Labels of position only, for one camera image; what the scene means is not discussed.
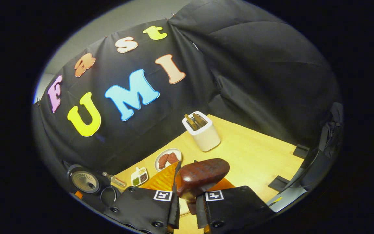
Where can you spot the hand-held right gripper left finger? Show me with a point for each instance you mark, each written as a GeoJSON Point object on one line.
{"type": "Point", "coordinates": [141, 208]}

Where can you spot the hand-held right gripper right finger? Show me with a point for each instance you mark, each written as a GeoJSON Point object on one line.
{"type": "Point", "coordinates": [235, 208]}

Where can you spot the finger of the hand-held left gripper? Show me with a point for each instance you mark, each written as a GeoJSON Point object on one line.
{"type": "Point", "coordinates": [79, 195]}

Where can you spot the dark grey rice cooker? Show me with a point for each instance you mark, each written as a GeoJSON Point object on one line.
{"type": "Point", "coordinates": [84, 180]}

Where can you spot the white divided bean dish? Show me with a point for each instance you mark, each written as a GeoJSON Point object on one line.
{"type": "Point", "coordinates": [140, 177]}

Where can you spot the clear glass bottle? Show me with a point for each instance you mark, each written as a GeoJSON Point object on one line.
{"type": "Point", "coordinates": [115, 179]}

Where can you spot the black tape strip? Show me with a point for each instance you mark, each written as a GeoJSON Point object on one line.
{"type": "Point", "coordinates": [279, 183]}
{"type": "Point", "coordinates": [300, 151]}

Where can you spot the white round plate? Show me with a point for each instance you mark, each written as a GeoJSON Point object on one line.
{"type": "Point", "coordinates": [177, 151]}

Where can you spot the white square container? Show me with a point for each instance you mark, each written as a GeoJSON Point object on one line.
{"type": "Point", "coordinates": [206, 136]}

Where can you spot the wooden utensil piece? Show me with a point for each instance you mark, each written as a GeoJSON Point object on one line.
{"type": "Point", "coordinates": [200, 120]}
{"type": "Point", "coordinates": [190, 123]}

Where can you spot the dark cloth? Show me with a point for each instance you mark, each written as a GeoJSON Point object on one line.
{"type": "Point", "coordinates": [331, 130]}

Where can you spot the black backdrop cloth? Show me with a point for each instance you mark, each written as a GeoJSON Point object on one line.
{"type": "Point", "coordinates": [239, 65]}

